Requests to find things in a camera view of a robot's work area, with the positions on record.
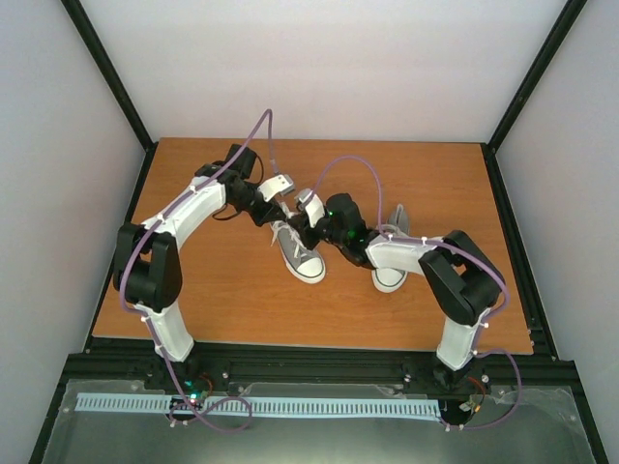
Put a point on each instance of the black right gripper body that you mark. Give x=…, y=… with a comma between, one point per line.
x=309, y=242

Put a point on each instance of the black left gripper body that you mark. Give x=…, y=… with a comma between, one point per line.
x=259, y=217

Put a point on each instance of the white shoelace of sneaker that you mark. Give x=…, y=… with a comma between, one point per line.
x=290, y=245

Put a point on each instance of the grey sneaker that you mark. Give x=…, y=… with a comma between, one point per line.
x=305, y=264
x=390, y=280

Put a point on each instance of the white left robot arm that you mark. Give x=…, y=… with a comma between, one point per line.
x=146, y=264

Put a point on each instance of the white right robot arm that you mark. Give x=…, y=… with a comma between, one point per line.
x=466, y=285

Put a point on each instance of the clear plastic front sheet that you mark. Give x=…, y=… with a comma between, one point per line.
x=514, y=425

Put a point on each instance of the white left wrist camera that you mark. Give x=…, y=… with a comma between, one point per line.
x=281, y=184

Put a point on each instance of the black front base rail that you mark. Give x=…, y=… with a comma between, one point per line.
x=229, y=367

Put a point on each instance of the light blue cable duct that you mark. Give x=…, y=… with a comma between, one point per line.
x=262, y=407

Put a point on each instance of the black left frame post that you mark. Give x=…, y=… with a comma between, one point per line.
x=89, y=36

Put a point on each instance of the black frame post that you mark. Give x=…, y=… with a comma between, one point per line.
x=551, y=45
x=89, y=36

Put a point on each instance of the black right frame post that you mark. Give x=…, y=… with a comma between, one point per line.
x=551, y=45

